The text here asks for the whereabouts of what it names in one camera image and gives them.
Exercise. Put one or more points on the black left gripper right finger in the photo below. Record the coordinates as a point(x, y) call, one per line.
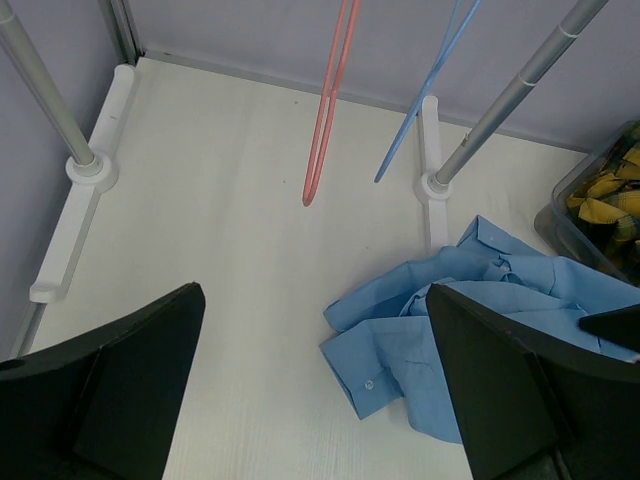
point(530, 406)

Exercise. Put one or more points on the yellow plaid shirt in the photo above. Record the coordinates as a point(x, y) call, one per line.
point(606, 205)

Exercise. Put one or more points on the clear plastic bin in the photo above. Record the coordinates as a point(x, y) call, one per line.
point(555, 224)

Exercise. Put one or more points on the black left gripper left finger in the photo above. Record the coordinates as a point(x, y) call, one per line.
point(104, 404)

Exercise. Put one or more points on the light blue shirt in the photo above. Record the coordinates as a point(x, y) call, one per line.
point(385, 347)

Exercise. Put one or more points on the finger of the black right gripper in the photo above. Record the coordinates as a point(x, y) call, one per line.
point(620, 327)

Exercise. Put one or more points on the pink wire hanger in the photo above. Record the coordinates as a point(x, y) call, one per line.
point(336, 65)

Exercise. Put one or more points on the light blue wire hanger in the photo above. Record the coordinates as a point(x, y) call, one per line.
point(454, 32)

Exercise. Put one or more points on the aluminium frame post left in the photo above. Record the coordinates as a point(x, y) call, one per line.
point(122, 30)

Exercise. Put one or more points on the white and metal clothes rack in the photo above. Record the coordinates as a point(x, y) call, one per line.
point(92, 171)

